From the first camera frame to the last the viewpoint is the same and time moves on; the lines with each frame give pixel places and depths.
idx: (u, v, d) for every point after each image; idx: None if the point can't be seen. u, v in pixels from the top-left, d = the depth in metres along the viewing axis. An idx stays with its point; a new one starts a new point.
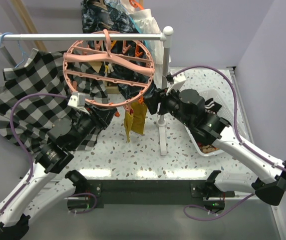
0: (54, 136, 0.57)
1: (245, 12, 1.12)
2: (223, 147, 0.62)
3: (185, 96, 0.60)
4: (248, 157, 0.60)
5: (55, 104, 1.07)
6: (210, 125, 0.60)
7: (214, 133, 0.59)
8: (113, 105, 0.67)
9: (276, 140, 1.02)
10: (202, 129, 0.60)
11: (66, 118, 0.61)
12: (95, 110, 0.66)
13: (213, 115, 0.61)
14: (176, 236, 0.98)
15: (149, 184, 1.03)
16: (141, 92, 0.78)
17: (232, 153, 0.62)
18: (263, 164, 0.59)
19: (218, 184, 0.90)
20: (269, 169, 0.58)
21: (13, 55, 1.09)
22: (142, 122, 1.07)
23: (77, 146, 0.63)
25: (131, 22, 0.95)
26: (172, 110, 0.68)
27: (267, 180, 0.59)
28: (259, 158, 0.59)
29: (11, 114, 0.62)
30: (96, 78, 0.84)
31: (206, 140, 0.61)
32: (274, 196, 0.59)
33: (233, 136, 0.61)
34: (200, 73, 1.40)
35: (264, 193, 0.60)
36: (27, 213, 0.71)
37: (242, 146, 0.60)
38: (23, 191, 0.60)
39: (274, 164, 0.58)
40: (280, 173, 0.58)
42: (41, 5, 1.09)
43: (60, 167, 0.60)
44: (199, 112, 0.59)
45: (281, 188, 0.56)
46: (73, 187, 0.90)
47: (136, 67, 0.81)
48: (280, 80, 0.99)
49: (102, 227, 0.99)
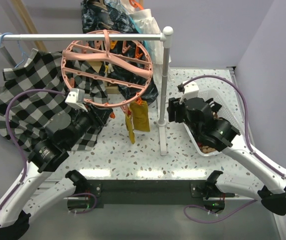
0: (51, 131, 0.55)
1: (245, 12, 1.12)
2: (232, 155, 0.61)
3: (191, 104, 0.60)
4: (258, 167, 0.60)
5: (55, 104, 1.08)
6: (222, 132, 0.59)
7: (225, 140, 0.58)
8: (108, 105, 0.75)
9: (276, 140, 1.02)
10: (212, 136, 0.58)
11: (66, 113, 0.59)
12: (93, 108, 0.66)
13: (224, 122, 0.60)
14: (176, 236, 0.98)
15: (149, 184, 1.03)
16: (138, 94, 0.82)
17: (241, 161, 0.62)
18: (273, 175, 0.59)
19: (220, 185, 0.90)
20: (279, 181, 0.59)
21: (13, 55, 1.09)
22: (146, 121, 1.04)
23: (73, 145, 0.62)
25: (131, 22, 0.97)
26: (185, 117, 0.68)
27: (275, 190, 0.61)
28: (269, 169, 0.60)
29: (7, 112, 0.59)
30: (94, 77, 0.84)
31: (216, 147, 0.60)
32: (282, 207, 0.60)
33: (244, 145, 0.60)
34: (200, 73, 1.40)
35: (272, 202, 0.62)
36: (28, 212, 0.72)
37: (252, 155, 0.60)
38: (18, 192, 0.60)
39: (283, 175, 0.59)
40: None
42: (41, 5, 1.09)
43: (54, 165, 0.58)
44: (207, 119, 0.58)
45: None
46: (74, 187, 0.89)
47: (133, 69, 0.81)
48: (280, 80, 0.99)
49: (102, 227, 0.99)
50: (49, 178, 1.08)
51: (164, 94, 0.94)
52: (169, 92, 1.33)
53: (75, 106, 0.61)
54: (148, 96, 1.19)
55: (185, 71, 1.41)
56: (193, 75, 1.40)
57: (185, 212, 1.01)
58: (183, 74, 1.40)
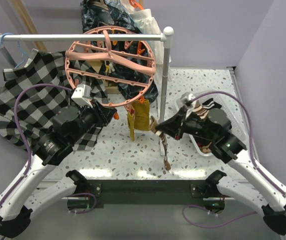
0: (58, 122, 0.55)
1: (246, 11, 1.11)
2: (236, 168, 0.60)
3: (217, 117, 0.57)
4: (260, 182, 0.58)
5: (55, 104, 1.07)
6: (228, 146, 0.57)
7: (231, 152, 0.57)
8: (112, 105, 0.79)
9: (276, 141, 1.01)
10: (221, 148, 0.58)
11: (73, 107, 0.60)
12: (98, 103, 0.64)
13: (233, 135, 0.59)
14: (176, 235, 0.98)
15: (149, 183, 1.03)
16: (141, 92, 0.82)
17: (245, 176, 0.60)
18: (274, 192, 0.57)
19: (220, 188, 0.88)
20: (279, 198, 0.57)
21: (14, 54, 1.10)
22: (147, 119, 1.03)
23: (78, 139, 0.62)
25: (132, 21, 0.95)
26: (196, 131, 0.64)
27: (275, 206, 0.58)
28: (270, 185, 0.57)
29: (15, 112, 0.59)
30: (98, 77, 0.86)
31: (220, 158, 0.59)
32: (282, 226, 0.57)
33: (248, 159, 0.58)
34: (200, 73, 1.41)
35: (273, 219, 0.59)
36: (29, 207, 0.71)
37: (255, 170, 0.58)
38: (21, 185, 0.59)
39: (285, 193, 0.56)
40: None
42: (41, 6, 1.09)
43: (58, 158, 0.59)
44: (222, 132, 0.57)
45: None
46: (74, 186, 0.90)
47: (136, 67, 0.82)
48: (281, 79, 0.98)
49: (102, 226, 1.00)
50: (49, 178, 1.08)
51: (164, 94, 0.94)
52: (169, 92, 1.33)
53: (81, 102, 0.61)
54: (148, 96, 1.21)
55: (185, 71, 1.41)
56: (193, 75, 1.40)
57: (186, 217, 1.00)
58: (183, 73, 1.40)
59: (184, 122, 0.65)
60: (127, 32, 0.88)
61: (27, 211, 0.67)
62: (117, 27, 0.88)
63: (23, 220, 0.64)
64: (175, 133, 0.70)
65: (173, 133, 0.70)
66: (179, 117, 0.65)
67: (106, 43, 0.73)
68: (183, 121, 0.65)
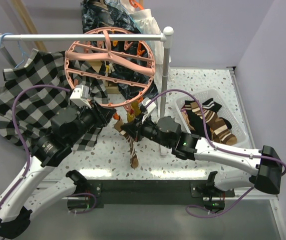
0: (57, 124, 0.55)
1: (246, 11, 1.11)
2: (203, 158, 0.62)
3: (163, 124, 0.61)
4: (227, 158, 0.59)
5: (55, 104, 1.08)
6: (186, 144, 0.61)
7: (190, 149, 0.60)
8: (111, 105, 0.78)
9: (275, 140, 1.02)
10: (182, 150, 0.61)
11: (71, 108, 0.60)
12: (97, 104, 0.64)
13: (188, 133, 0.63)
14: (176, 236, 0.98)
15: (149, 183, 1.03)
16: (141, 93, 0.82)
17: (213, 160, 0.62)
18: (242, 159, 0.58)
19: (218, 186, 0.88)
20: (248, 162, 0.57)
21: (14, 54, 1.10)
22: None
23: (77, 140, 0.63)
25: (132, 21, 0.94)
26: (151, 136, 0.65)
27: (253, 172, 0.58)
28: (235, 155, 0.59)
29: (13, 113, 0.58)
30: (97, 76, 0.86)
31: (187, 158, 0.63)
32: (270, 187, 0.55)
33: (207, 145, 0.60)
34: (200, 73, 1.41)
35: (262, 185, 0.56)
36: (29, 208, 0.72)
37: (217, 150, 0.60)
38: (20, 187, 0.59)
39: (249, 155, 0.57)
40: (259, 161, 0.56)
42: (41, 6, 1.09)
43: (57, 159, 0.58)
44: (178, 135, 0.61)
45: (264, 175, 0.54)
46: (74, 186, 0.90)
47: (136, 67, 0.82)
48: (281, 79, 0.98)
49: (102, 227, 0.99)
50: (49, 178, 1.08)
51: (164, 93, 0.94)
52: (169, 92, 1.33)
53: (79, 103, 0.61)
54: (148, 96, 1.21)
55: (185, 71, 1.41)
56: (193, 75, 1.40)
57: (190, 212, 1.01)
58: (183, 73, 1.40)
59: (140, 125, 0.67)
60: (127, 33, 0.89)
61: (28, 212, 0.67)
62: (117, 29, 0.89)
63: (23, 220, 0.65)
64: (134, 134, 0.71)
65: (132, 135, 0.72)
66: (136, 121, 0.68)
67: (106, 45, 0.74)
68: (138, 124, 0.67)
